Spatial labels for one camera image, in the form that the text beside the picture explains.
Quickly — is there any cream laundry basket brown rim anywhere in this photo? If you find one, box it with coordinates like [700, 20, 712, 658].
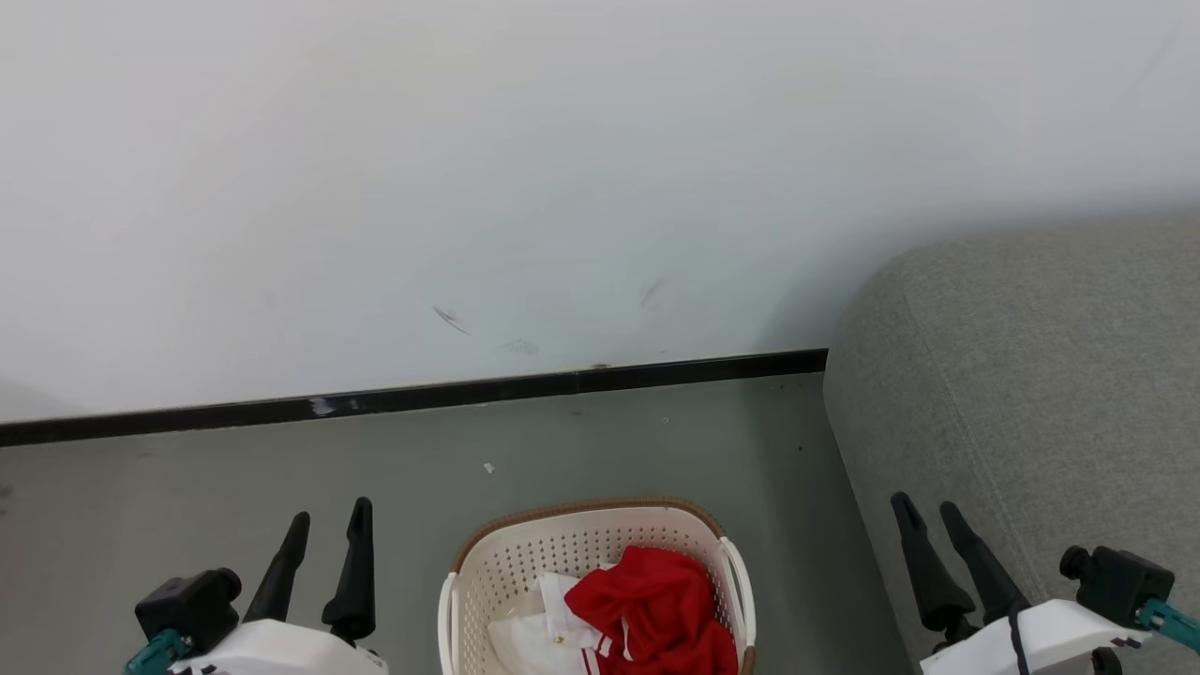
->
[438, 497, 758, 675]

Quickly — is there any grey fabric sofa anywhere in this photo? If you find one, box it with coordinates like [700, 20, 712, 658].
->
[823, 217, 1200, 675]

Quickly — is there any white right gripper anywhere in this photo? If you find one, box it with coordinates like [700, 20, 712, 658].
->
[889, 491, 1152, 675]

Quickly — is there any black wall baseboard strip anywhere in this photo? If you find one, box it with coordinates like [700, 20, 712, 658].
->
[0, 349, 829, 447]

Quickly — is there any right camera cable teal plug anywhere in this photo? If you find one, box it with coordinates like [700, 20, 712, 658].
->
[1137, 600, 1200, 654]

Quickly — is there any red garment with white stripes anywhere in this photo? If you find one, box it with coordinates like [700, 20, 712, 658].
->
[563, 546, 740, 675]

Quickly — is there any camera cable teal plug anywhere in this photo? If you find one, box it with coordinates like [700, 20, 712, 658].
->
[1137, 600, 1200, 654]
[125, 629, 194, 675]

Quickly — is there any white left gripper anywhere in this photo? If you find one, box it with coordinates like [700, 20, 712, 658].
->
[167, 497, 390, 675]

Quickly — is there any left camera cable teal plug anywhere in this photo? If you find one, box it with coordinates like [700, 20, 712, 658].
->
[125, 629, 194, 675]

